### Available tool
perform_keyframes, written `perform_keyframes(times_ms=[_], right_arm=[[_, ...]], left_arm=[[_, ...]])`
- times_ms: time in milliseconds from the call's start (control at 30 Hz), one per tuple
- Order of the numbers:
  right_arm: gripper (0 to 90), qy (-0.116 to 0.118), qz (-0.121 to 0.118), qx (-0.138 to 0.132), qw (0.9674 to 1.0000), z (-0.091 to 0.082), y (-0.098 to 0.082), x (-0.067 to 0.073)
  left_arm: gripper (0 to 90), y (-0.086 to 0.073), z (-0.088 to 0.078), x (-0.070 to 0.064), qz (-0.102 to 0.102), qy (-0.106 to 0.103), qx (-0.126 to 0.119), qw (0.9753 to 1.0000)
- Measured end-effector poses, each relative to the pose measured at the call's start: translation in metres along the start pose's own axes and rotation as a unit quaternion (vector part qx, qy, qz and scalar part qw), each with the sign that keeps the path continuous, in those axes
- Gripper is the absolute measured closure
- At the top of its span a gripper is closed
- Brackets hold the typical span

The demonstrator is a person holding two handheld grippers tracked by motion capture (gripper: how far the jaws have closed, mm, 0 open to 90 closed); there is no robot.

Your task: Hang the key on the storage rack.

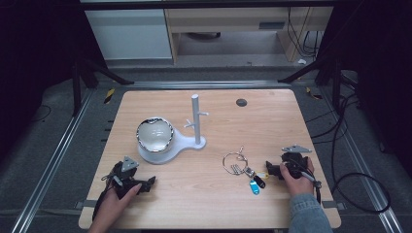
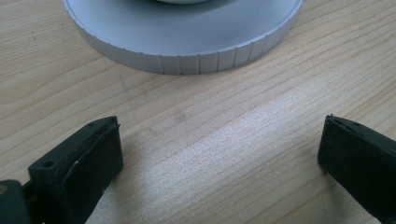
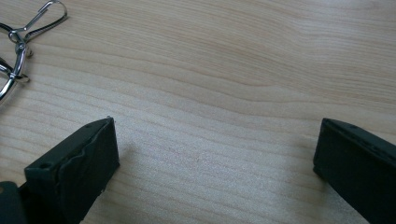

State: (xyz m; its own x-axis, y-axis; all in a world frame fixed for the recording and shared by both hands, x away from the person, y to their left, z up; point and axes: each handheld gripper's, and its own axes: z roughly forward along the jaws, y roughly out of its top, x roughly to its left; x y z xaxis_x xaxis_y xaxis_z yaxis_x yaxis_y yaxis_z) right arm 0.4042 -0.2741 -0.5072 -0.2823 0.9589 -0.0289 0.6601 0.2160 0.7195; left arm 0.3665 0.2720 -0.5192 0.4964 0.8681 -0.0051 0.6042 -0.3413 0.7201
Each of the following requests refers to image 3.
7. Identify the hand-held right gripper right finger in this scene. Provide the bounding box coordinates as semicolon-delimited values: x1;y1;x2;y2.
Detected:
312;118;396;224

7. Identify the silver metal eyelash curler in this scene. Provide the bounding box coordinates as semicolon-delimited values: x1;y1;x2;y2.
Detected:
0;0;69;105

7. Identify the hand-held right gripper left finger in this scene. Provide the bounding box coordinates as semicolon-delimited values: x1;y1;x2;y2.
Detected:
19;116;120;224

